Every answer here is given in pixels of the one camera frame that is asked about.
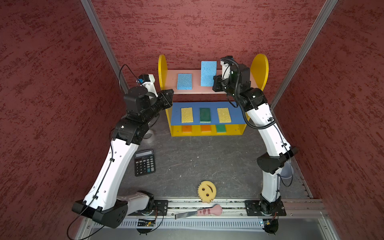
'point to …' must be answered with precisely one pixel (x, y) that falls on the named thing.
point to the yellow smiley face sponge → (207, 191)
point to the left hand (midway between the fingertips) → (173, 94)
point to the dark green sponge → (205, 115)
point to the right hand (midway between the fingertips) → (213, 80)
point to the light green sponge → (221, 128)
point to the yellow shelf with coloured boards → (197, 110)
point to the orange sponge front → (205, 128)
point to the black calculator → (144, 162)
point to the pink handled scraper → (215, 210)
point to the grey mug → (287, 171)
